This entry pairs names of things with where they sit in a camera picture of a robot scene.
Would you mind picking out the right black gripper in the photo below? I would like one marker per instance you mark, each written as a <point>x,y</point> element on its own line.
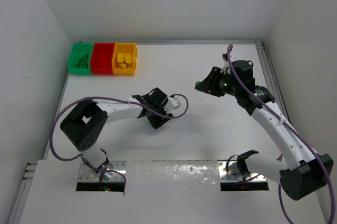
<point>213,82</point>

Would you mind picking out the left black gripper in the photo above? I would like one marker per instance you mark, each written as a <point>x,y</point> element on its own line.
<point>160,119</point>

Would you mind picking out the yellow butterfly round lego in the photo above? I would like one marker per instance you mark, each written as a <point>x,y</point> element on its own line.
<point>128,59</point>

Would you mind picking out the pale yellow curved lego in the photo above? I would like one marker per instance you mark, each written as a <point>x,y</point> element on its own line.
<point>120,60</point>

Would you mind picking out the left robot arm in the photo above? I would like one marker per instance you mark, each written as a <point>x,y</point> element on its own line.
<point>85,122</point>

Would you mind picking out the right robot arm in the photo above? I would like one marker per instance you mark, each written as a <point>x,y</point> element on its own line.
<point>302,173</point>

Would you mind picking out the yellow plastic bin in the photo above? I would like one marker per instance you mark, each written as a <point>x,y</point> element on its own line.
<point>127,48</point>

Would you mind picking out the red plastic bin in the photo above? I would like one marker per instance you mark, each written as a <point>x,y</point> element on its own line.
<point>101,48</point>

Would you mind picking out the green plastic bin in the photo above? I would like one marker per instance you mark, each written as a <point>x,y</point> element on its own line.
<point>78,50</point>

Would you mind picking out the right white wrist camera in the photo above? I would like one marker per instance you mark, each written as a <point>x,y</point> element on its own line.
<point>226,66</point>

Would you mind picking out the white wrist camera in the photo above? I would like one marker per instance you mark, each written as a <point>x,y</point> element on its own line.
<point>226,66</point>
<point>172,104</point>

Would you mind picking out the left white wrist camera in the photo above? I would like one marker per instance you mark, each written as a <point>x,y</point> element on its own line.
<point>172,104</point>

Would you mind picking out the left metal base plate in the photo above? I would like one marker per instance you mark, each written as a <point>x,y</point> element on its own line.
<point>86,174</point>

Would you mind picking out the metal base plate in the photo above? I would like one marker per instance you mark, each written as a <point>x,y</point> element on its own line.
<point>230,174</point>
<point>86,174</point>

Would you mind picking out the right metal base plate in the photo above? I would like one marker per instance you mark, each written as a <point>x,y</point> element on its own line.
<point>230,174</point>

